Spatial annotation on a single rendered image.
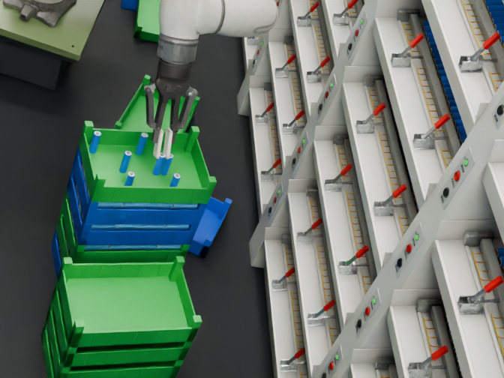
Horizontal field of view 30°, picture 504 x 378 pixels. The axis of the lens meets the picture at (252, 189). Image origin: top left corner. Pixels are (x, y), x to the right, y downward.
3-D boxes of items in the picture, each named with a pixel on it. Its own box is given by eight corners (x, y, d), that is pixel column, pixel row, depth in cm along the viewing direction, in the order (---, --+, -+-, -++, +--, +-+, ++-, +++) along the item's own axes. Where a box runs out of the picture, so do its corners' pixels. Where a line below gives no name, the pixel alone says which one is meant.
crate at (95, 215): (84, 224, 230) (91, 202, 225) (72, 165, 243) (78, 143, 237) (199, 225, 242) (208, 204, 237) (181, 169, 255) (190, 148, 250)
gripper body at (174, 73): (187, 57, 222) (181, 94, 225) (153, 54, 218) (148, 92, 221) (197, 65, 215) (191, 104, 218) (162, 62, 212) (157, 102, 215)
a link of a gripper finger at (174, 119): (170, 82, 221) (176, 82, 221) (168, 127, 225) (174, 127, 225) (175, 87, 217) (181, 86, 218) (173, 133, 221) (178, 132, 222)
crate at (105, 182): (91, 202, 225) (97, 179, 219) (78, 143, 237) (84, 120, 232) (208, 204, 237) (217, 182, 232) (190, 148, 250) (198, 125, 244)
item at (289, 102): (283, 179, 271) (286, 144, 261) (267, 52, 313) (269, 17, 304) (353, 178, 272) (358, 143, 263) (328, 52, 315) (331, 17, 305)
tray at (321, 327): (310, 388, 222) (315, 354, 212) (286, 203, 264) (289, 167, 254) (394, 385, 223) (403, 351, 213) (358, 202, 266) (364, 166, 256)
